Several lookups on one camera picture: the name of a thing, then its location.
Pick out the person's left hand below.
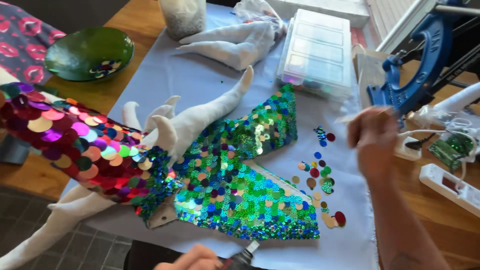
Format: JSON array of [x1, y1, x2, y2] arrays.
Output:
[[153, 244, 224, 270]]

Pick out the person's right hand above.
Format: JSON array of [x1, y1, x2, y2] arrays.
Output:
[[347, 106, 400, 181]]

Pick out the black glue gun white tip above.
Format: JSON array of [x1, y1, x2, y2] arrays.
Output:
[[220, 240, 260, 270]]

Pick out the white plug adapter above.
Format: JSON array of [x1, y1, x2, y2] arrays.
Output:
[[393, 134, 423, 161]]

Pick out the pale wooden board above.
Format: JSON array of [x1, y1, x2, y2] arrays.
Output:
[[352, 44, 392, 110]]

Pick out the person's dark clothing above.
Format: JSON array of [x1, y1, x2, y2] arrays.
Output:
[[123, 240, 229, 270]]

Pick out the scattered loose coloured sequins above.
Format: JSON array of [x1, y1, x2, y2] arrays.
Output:
[[292, 125, 347, 229]]

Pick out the blue metal press tool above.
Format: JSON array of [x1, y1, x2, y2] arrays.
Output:
[[366, 0, 467, 122]]

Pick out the sequined white fabric dragon figure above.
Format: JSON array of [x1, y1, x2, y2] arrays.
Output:
[[0, 65, 322, 270]]

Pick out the green sequin packet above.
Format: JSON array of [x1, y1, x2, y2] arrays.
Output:
[[427, 133, 475, 172]]

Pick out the clear plastic organizer box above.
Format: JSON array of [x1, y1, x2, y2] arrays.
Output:
[[277, 8, 354, 99]]

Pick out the white power strip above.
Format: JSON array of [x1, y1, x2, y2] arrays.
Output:
[[419, 163, 480, 218]]

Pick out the black metal stand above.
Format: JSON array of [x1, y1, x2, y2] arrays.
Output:
[[397, 0, 480, 99]]

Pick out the white rectangular box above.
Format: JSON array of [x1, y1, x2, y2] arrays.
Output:
[[268, 0, 371, 29]]

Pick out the white stuffed fabric horns piece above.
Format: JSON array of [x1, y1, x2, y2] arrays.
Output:
[[176, 20, 280, 71]]

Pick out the clear plastic bag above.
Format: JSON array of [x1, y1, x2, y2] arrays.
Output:
[[232, 0, 287, 42]]

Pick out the pale blue cloth mat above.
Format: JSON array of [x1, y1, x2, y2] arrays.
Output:
[[60, 3, 380, 270]]

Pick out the glass jar with white filling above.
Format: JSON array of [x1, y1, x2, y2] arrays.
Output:
[[158, 0, 207, 41]]

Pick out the heap of sequins in bowl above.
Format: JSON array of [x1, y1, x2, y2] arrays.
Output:
[[89, 60, 121, 79]]

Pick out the green glazed bowl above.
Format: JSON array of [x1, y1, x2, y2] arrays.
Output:
[[44, 26, 135, 82]]

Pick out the lips print fabric chair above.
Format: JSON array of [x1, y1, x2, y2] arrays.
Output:
[[0, 2, 67, 85]]

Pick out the white cable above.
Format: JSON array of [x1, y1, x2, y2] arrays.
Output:
[[397, 118, 479, 196]]

